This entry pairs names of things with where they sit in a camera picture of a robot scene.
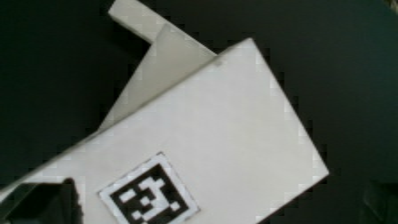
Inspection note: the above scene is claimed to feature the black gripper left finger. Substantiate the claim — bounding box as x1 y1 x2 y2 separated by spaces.
0 178 80 224

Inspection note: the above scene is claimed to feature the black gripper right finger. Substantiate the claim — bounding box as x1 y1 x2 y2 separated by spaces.
361 180 398 224

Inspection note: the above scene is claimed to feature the white cabinet body box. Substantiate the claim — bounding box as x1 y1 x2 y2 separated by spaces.
100 25 217 129

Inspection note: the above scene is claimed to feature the white cabinet top block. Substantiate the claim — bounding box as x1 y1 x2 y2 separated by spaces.
0 40 329 224

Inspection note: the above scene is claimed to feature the white U-shaped fence frame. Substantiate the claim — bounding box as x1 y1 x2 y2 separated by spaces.
108 0 169 42

